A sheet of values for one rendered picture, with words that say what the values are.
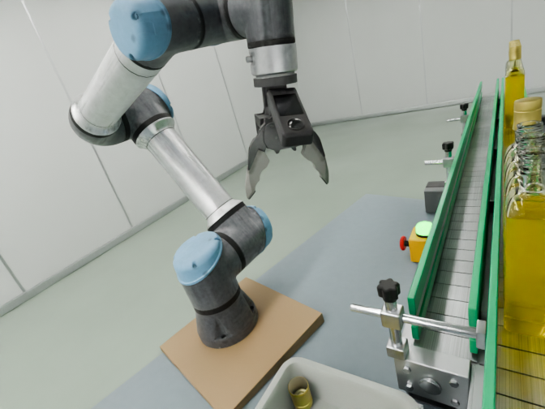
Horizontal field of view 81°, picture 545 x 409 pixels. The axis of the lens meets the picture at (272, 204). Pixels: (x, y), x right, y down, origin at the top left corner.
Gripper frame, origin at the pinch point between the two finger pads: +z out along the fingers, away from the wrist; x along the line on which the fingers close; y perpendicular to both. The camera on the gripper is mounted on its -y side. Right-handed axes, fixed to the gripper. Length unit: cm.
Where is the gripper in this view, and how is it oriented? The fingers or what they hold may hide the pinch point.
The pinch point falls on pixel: (289, 193)
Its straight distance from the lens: 58.0
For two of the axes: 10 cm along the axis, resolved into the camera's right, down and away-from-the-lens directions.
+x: -9.7, 1.9, -1.4
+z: 1.2, 9.0, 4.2
